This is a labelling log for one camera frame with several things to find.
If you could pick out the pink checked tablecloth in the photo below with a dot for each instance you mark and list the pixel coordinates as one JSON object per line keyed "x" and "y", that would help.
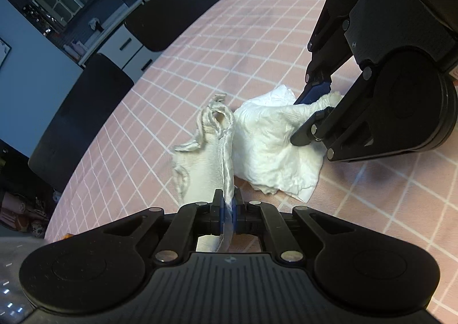
{"x": 245, "y": 48}

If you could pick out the black dining chair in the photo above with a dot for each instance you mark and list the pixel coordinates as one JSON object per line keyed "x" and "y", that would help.
{"x": 95, "y": 95}
{"x": 158, "y": 23}

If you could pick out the white sideboard cabinet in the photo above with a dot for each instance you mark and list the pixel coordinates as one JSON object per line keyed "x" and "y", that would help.
{"x": 120, "y": 46}

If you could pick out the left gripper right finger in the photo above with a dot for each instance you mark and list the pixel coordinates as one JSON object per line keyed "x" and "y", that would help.
{"x": 264, "y": 221}

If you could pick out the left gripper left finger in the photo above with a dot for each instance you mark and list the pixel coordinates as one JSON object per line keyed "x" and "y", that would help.
{"x": 184, "y": 230}

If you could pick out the wine glass wall painting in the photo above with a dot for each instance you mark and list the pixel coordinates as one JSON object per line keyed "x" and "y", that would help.
{"x": 4, "y": 51}

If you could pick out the near black dining chair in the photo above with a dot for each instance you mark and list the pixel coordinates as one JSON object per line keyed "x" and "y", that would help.
{"x": 95, "y": 95}

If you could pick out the far black dining chair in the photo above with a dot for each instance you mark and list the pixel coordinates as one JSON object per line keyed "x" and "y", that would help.
{"x": 158, "y": 23}

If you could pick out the beige cloth slipper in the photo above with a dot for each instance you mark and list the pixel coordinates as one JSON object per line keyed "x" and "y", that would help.
{"x": 204, "y": 165}

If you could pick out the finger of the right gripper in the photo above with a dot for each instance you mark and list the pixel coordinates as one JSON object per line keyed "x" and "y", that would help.
{"x": 346, "y": 129}
{"x": 329, "y": 49}

